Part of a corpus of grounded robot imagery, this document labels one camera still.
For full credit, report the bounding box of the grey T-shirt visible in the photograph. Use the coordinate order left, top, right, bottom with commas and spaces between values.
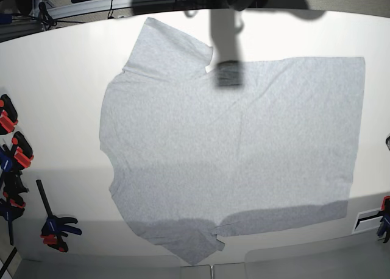
99, 18, 365, 264

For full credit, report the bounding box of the blue bar clamp on table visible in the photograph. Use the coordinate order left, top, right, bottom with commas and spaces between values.
36, 180, 82, 253

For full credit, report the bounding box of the lower orange black clamp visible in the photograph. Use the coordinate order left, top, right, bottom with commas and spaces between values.
1, 131, 34, 172

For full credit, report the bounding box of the orange black clamp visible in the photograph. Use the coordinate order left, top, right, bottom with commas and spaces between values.
1, 131, 34, 172
1, 94, 18, 135

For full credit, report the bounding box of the upper orange black clamp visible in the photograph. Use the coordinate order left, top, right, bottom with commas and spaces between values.
1, 94, 18, 135

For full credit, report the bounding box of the blue clamp at right edge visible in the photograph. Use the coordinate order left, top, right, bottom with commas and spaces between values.
377, 196, 390, 244

